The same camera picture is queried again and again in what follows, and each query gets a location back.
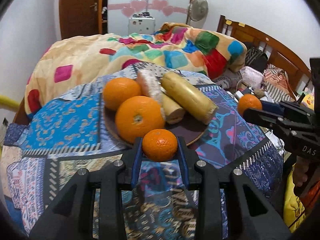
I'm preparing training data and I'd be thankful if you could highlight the small mandarin orange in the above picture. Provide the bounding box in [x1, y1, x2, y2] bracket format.
[142, 129, 178, 162]

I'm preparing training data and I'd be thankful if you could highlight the orange with sticker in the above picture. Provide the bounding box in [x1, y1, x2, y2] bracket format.
[115, 96, 165, 143]

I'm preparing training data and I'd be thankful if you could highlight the short sugarcane piece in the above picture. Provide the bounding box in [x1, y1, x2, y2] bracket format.
[162, 93, 185, 124]

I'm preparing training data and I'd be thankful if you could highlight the large orange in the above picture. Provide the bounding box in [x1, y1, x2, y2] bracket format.
[103, 77, 142, 111]

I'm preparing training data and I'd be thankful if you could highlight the person's right hand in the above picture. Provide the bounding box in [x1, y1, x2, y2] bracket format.
[292, 156, 310, 187]

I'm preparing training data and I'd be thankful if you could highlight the dark purple plate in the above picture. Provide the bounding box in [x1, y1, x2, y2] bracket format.
[103, 107, 208, 148]

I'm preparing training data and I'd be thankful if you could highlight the black striped bag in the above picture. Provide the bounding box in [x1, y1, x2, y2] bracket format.
[244, 42, 268, 74]

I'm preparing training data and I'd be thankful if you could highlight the wooden bed headboard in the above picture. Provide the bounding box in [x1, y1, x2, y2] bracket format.
[217, 15, 312, 92]

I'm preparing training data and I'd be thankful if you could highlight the blue patchwork bed cover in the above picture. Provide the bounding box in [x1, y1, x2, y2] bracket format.
[1, 62, 283, 239]

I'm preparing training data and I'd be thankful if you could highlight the colourful checked blanket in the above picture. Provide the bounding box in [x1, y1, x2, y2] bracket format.
[24, 23, 247, 117]

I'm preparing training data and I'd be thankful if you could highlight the standing electric fan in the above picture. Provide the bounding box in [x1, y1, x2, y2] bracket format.
[187, 0, 209, 25]

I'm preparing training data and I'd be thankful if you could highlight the white appliance box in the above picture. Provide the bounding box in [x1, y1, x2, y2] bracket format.
[128, 12, 156, 34]

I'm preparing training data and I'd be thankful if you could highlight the white wardrobe with hearts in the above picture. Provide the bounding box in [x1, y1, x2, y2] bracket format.
[107, 0, 191, 35]

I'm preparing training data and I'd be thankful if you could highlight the brown wooden door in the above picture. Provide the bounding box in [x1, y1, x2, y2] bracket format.
[59, 0, 99, 39]

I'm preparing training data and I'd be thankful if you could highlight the yellow padded chair frame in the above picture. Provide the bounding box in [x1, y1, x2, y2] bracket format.
[0, 95, 20, 113]

